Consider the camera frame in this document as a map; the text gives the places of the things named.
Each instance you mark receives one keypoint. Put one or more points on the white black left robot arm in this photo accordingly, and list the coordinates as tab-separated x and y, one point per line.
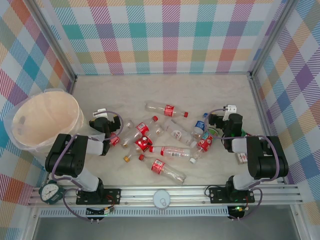
67	157

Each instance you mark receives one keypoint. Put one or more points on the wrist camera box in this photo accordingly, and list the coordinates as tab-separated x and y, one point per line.
215	120
116	123

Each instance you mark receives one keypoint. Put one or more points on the crushed red-label yellow-cap bottle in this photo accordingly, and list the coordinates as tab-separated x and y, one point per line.
143	143

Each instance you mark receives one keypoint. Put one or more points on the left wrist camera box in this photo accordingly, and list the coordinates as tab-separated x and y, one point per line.
116	123

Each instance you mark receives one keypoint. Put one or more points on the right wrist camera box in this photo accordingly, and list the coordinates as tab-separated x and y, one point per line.
215	120

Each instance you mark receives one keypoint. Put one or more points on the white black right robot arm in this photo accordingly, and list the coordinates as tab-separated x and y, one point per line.
267	160

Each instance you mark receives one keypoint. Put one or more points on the small clear unlabelled bottle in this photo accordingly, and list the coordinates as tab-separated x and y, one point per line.
128	124
158	129

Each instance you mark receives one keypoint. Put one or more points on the green-label bottle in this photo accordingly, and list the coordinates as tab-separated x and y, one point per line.
213	131

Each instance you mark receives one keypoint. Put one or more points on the long red-label red-cap bottle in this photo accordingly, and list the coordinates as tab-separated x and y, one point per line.
168	110

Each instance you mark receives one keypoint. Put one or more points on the beige round bin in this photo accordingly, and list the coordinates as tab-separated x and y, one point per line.
45	117

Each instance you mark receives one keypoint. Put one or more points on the capless red-label clear bottle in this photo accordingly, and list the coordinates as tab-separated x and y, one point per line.
158	165

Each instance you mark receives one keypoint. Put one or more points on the small red white card box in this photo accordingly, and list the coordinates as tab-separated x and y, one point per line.
241	158

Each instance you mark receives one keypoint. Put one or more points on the blue-label Pepsi bottle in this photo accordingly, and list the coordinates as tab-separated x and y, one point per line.
200	125

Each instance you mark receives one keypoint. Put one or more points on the white round disc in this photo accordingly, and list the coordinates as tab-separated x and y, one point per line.
161	198

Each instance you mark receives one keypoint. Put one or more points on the red-label bottle with red cap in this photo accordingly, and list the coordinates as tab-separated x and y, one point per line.
142	128

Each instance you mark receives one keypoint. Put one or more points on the aluminium frame post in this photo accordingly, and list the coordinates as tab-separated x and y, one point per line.
272	37
52	40

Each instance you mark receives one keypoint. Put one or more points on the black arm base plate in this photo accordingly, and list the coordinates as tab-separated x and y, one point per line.
112	196
217	195

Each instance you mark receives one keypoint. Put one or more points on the small black controller board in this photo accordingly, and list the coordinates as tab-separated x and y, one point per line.
237	210
97	211

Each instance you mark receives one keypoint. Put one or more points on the aluminium mounting rail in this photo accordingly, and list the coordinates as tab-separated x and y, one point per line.
140	191

